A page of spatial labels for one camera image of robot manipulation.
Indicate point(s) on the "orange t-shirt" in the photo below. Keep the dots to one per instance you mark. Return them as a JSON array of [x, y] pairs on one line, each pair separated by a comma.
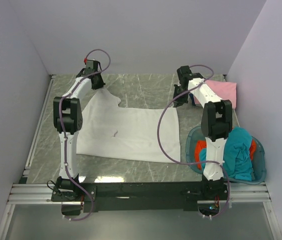
[[236, 157]]

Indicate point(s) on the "teal t-shirt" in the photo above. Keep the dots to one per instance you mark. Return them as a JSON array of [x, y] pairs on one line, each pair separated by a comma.
[[223, 157]]

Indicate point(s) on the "black base crossbar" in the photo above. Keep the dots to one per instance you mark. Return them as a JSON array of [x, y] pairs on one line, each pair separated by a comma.
[[124, 196]]

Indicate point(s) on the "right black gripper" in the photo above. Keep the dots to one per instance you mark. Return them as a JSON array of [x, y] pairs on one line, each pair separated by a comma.
[[178, 101]]

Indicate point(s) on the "pink folded t-shirt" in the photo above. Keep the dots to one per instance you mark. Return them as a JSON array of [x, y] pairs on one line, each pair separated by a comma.
[[215, 91]]

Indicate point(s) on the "white t-shirt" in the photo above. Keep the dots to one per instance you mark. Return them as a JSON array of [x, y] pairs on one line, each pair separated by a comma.
[[110, 131]]

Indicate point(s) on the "translucent blue laundry basket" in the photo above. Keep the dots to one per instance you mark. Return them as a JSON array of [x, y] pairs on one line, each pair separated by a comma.
[[259, 171]]

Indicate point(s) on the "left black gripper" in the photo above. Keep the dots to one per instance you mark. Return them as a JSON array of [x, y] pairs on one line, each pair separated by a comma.
[[101, 83]]

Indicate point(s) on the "aluminium rail frame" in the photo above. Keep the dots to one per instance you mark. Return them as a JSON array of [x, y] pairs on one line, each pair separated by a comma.
[[23, 193]]

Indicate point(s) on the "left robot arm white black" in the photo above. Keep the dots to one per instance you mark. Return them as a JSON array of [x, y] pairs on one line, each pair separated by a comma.
[[68, 121]]

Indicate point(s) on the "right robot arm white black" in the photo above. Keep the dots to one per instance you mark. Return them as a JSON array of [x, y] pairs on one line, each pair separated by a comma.
[[216, 121]]

